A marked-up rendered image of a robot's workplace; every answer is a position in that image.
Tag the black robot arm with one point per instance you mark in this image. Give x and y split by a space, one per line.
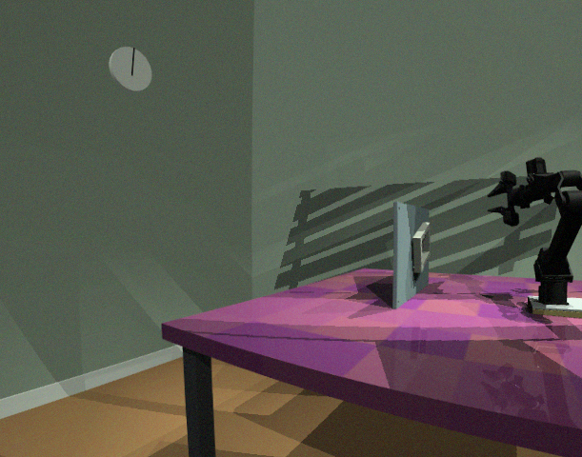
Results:
552 262

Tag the dark picture frame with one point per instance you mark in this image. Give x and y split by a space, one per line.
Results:
421 247

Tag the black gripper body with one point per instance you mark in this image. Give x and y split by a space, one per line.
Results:
515 197

